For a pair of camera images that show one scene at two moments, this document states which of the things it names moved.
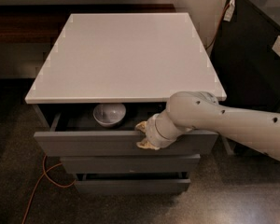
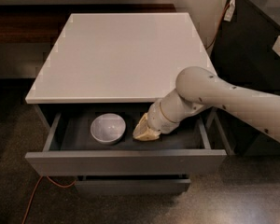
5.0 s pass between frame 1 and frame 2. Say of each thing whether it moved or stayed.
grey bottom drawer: stayed
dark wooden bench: stayed
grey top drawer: moved
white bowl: moved
